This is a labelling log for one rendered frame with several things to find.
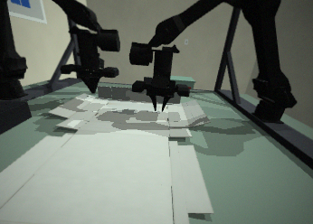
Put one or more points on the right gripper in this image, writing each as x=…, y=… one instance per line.
x=89, y=70

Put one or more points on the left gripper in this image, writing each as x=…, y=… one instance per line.
x=181, y=89

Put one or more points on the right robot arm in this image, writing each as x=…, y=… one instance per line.
x=12, y=64

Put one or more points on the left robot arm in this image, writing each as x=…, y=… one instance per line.
x=271, y=84

